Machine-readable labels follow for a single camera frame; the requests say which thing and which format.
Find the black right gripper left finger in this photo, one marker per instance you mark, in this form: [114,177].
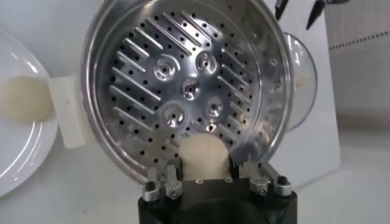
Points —
[164,182]

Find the large white plate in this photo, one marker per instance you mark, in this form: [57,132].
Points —
[18,152]

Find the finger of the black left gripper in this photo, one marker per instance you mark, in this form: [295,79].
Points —
[281,9]
[315,12]

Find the white steamed baozi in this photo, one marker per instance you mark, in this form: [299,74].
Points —
[204,158]
[24,99]

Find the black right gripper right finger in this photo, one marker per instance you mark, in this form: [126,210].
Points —
[259,179]

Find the round glass pot lid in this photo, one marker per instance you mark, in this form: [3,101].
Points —
[304,91]

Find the perforated stainless steamer basket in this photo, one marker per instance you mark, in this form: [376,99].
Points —
[137,76]

